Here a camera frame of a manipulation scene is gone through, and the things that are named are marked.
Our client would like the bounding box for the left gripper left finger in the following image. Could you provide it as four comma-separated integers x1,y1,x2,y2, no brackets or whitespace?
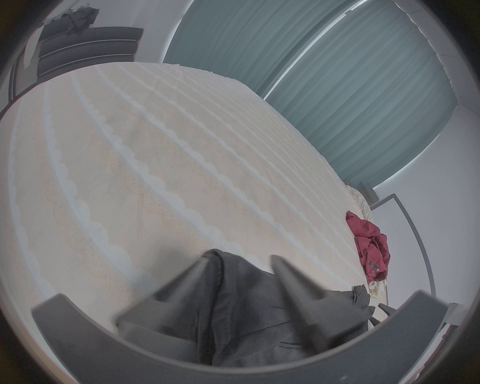
116,257,213,363

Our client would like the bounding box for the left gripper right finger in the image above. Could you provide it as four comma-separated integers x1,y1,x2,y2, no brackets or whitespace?
270,255,376,355

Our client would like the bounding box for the black T-shirt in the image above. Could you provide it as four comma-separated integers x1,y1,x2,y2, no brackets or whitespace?
202,249,376,368

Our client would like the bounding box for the bed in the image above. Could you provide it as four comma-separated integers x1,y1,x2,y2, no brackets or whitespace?
0,62,437,338

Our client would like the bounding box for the white printed garment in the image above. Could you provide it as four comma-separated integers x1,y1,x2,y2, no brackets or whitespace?
365,279,387,297

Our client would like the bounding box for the dark red garment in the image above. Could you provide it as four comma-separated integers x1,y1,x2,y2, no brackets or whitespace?
346,211,391,284

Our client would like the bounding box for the pale pink pillow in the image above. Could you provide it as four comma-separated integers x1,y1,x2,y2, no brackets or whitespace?
344,180,372,220

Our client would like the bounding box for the grey bedside table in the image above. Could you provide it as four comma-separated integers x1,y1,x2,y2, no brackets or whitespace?
358,182,379,203

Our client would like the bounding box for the blue-green curtain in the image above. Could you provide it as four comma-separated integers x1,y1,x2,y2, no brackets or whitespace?
162,0,361,100
262,0,460,186

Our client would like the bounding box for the dark grey chest of drawers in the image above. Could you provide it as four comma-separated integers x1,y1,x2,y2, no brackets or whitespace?
9,26,144,109

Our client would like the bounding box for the dark grey garment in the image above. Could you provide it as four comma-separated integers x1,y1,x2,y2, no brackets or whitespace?
56,5,99,34

